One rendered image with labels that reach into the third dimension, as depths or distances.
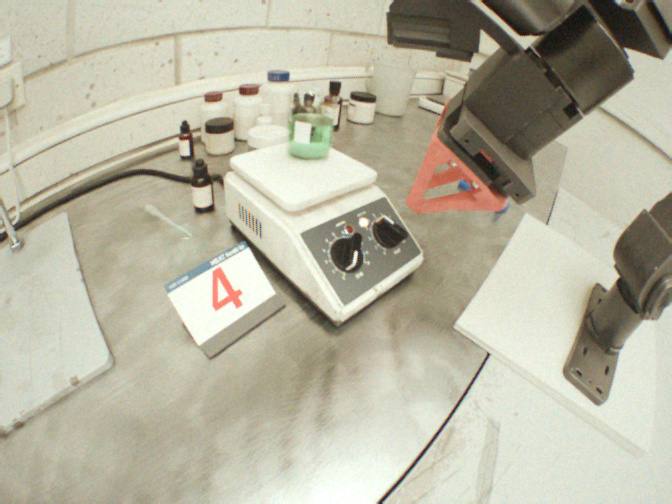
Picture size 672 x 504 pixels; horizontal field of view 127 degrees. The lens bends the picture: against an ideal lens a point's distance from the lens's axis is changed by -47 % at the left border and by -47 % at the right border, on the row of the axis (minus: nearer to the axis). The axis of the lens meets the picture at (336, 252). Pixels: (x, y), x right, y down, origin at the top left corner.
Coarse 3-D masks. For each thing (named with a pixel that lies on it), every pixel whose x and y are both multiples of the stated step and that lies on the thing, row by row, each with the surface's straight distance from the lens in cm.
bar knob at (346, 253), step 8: (344, 240) 28; (352, 240) 27; (360, 240) 28; (336, 248) 28; (344, 248) 28; (352, 248) 27; (360, 248) 27; (336, 256) 27; (344, 256) 28; (352, 256) 26; (360, 256) 29; (336, 264) 27; (344, 264) 27; (352, 264) 26; (360, 264) 28
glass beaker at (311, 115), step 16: (288, 96) 33; (304, 96) 32; (320, 96) 36; (336, 96) 35; (288, 112) 34; (304, 112) 32; (320, 112) 32; (288, 128) 34; (304, 128) 32; (320, 128) 33; (288, 144) 34; (304, 144) 33; (320, 144) 33; (304, 160) 34; (320, 160) 34
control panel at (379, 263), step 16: (368, 208) 32; (384, 208) 34; (320, 224) 29; (336, 224) 29; (352, 224) 30; (368, 224) 31; (400, 224) 34; (304, 240) 27; (320, 240) 28; (336, 240) 29; (368, 240) 30; (320, 256) 27; (368, 256) 30; (384, 256) 31; (400, 256) 32; (416, 256) 33; (336, 272) 27; (352, 272) 28; (368, 272) 29; (384, 272) 30; (336, 288) 27; (352, 288) 28; (368, 288) 28
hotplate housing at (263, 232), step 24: (240, 192) 33; (360, 192) 34; (240, 216) 35; (264, 216) 30; (288, 216) 29; (312, 216) 29; (336, 216) 30; (264, 240) 32; (288, 240) 28; (288, 264) 30; (312, 264) 27; (408, 264) 33; (312, 288) 28; (384, 288) 30; (336, 312) 27
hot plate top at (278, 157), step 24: (240, 168) 33; (264, 168) 33; (288, 168) 33; (312, 168) 33; (336, 168) 34; (360, 168) 35; (264, 192) 30; (288, 192) 29; (312, 192) 29; (336, 192) 30
